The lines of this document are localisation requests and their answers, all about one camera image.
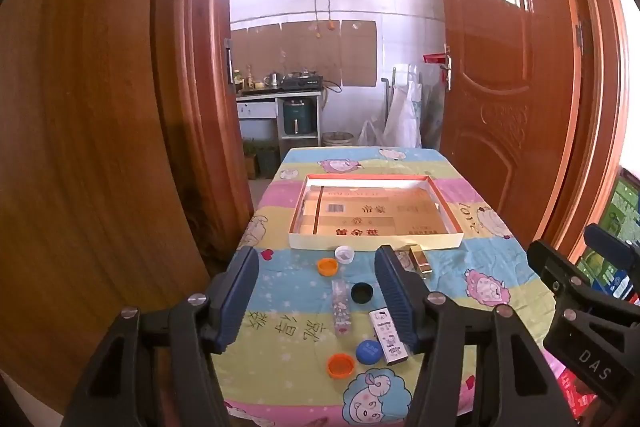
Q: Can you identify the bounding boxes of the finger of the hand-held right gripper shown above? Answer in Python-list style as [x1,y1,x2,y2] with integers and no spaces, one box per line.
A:
[583,223,640,293]
[526,240,593,308]

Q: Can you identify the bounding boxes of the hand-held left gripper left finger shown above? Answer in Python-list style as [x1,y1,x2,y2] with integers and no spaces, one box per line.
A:
[60,246,261,427]

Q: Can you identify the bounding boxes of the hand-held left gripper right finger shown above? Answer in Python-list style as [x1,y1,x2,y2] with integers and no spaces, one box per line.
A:
[374,245,583,427]

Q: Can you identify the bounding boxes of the white cartoon print box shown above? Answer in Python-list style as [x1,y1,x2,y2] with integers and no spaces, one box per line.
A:
[369,308,408,367]

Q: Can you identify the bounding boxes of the small gold box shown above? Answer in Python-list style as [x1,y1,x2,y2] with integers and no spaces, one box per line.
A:
[408,244,434,280]

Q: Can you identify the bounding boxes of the clear patterned plastic case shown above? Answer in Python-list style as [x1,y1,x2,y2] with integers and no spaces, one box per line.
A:
[331,278,352,338]

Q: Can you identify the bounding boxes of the blue bottle cap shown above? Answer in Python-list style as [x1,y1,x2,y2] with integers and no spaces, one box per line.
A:
[356,340,383,364]

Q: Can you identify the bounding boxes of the deep orange bottle cap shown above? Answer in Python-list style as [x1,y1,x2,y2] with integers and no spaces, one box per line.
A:
[327,353,357,379]

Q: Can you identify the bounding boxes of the orange rimmed cardboard box tray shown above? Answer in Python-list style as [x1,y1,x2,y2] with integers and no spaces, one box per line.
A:
[288,174,463,251]

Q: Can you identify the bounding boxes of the green cartons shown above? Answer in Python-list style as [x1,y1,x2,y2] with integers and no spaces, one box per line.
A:
[575,167,640,303]

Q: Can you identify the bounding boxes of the red carton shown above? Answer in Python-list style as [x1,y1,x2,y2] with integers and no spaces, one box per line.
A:
[555,367,601,418]

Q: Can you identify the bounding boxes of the cartoon sheep printed blanket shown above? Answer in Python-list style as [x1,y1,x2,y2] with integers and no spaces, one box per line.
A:
[210,147,558,427]

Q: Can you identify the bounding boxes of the plant box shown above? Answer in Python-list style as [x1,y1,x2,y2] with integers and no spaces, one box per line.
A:
[243,139,280,180]

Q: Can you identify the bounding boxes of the white bucket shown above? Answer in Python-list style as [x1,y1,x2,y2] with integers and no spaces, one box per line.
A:
[321,132,357,148]

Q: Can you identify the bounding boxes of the white plastic bag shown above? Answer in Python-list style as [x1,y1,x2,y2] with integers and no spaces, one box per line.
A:
[357,64,423,148]

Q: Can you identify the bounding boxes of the white kitchen counter cabinet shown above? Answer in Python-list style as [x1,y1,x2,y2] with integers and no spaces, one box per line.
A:
[236,88,323,148]

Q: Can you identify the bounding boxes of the green air fryer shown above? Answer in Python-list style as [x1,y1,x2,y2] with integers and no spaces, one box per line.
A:
[283,98,317,136]

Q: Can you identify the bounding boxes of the carved wooden door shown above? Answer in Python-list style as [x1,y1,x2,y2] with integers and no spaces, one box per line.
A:
[425,0,586,248]

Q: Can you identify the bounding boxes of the black gas stove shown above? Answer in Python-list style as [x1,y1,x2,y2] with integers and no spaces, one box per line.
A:
[281,74,322,90]

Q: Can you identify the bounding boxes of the plain wooden panel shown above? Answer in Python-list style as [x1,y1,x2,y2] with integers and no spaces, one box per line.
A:
[0,0,211,413]

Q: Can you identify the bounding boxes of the metal door handle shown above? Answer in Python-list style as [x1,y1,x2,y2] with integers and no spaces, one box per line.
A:
[442,44,455,92]

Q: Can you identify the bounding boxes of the wooden door frame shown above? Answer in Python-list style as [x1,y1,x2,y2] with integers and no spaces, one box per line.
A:
[150,0,256,258]

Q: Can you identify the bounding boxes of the cardboard sheets on wall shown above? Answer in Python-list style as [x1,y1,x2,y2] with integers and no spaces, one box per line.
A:
[231,20,378,88]

